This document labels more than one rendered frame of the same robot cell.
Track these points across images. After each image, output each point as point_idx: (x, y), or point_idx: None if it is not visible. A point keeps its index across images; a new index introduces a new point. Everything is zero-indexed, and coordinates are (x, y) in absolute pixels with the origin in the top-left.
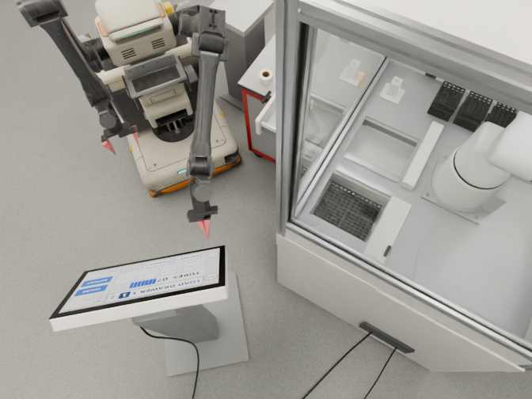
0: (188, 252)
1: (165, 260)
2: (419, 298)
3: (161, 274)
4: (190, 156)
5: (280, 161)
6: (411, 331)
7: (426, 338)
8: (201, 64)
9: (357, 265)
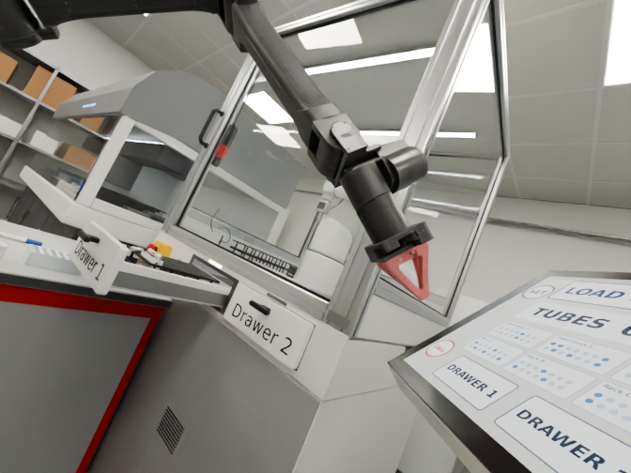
0: (431, 403)
1: (521, 422)
2: (428, 312)
3: (621, 358)
4: (332, 120)
5: (439, 114)
6: (393, 427)
7: (400, 419)
8: (263, 12)
9: (409, 305)
